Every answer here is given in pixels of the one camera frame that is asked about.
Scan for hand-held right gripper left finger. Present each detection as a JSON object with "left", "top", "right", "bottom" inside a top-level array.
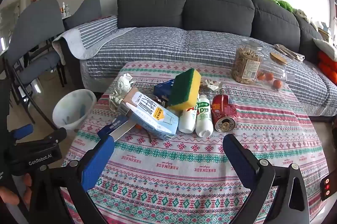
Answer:
[{"left": 26, "top": 135, "right": 116, "bottom": 224}]

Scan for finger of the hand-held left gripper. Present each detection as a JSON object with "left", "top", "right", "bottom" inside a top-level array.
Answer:
[
  {"left": 11, "top": 123, "right": 34, "bottom": 141},
  {"left": 12, "top": 127, "right": 68, "bottom": 151}
]

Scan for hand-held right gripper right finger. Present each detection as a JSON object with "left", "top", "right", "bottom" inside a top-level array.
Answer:
[{"left": 223, "top": 134, "right": 311, "bottom": 224}]

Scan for white trash bin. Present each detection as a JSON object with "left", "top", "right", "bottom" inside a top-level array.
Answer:
[{"left": 52, "top": 89, "right": 97, "bottom": 133}]

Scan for blue and white carton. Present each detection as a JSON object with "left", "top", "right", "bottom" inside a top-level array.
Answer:
[{"left": 97, "top": 115, "right": 135, "bottom": 142}]

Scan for crushed red soda can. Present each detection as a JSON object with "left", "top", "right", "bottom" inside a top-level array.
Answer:
[{"left": 211, "top": 94, "right": 238, "bottom": 133}]

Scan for white drink bottle green label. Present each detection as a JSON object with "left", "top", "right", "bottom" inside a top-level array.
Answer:
[
  {"left": 195, "top": 95, "right": 214, "bottom": 138},
  {"left": 178, "top": 99, "right": 199, "bottom": 133}
]

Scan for light blue milk carton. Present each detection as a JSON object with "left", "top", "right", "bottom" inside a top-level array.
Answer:
[{"left": 117, "top": 87, "right": 180, "bottom": 141}]

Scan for white paper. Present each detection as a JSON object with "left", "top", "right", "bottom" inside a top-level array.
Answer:
[{"left": 113, "top": 73, "right": 134, "bottom": 98}]

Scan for yellow green sponge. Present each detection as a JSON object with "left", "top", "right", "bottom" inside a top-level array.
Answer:
[{"left": 167, "top": 68, "right": 202, "bottom": 112}]

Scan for person's left hand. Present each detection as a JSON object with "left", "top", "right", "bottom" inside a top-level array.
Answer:
[{"left": 0, "top": 173, "right": 32, "bottom": 207}]

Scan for crumpled foil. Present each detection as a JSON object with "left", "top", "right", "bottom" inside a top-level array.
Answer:
[{"left": 109, "top": 92, "right": 125, "bottom": 112}]

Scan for crumpled silver wrapper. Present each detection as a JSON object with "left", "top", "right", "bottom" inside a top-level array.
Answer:
[{"left": 202, "top": 79, "right": 223, "bottom": 92}]

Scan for black device red lights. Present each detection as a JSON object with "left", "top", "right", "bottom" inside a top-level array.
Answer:
[{"left": 320, "top": 168, "right": 337, "bottom": 201}]

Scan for plastic jar of snack sticks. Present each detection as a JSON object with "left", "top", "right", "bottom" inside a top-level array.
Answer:
[{"left": 231, "top": 38, "right": 264, "bottom": 84}]

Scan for dark blue box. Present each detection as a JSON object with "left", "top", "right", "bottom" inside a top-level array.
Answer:
[{"left": 153, "top": 80, "right": 175, "bottom": 103}]

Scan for clear jar wooden lid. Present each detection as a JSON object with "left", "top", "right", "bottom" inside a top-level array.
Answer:
[{"left": 257, "top": 52, "right": 294, "bottom": 92}]

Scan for grey chair black legs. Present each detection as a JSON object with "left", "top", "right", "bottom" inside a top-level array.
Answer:
[
  {"left": 63, "top": 0, "right": 102, "bottom": 30},
  {"left": 4, "top": 0, "right": 67, "bottom": 125}
]

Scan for beige folded cloth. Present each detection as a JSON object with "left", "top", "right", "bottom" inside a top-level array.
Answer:
[{"left": 274, "top": 44, "right": 306, "bottom": 61}]

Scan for orange cushion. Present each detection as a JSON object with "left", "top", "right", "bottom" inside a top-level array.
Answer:
[{"left": 317, "top": 50, "right": 337, "bottom": 85}]

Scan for grey sofa with striped blanket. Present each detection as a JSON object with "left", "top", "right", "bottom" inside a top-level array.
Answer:
[{"left": 52, "top": 15, "right": 337, "bottom": 117}]

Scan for white pillow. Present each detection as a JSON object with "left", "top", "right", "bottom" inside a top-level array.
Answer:
[{"left": 312, "top": 38, "right": 337, "bottom": 62}]

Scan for beige plush toy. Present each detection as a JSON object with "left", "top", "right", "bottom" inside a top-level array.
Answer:
[{"left": 293, "top": 9, "right": 319, "bottom": 31}]

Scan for green plush toy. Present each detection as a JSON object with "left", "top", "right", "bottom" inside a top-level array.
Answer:
[{"left": 257, "top": 0, "right": 294, "bottom": 13}]

